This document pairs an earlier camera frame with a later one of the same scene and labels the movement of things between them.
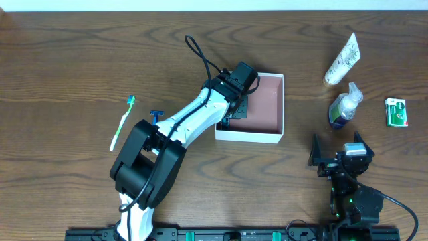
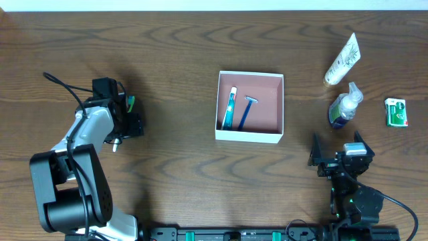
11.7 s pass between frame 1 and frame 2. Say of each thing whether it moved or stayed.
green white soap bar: stayed
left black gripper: moved
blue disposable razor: moved
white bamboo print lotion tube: stayed
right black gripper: stayed
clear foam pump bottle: stayed
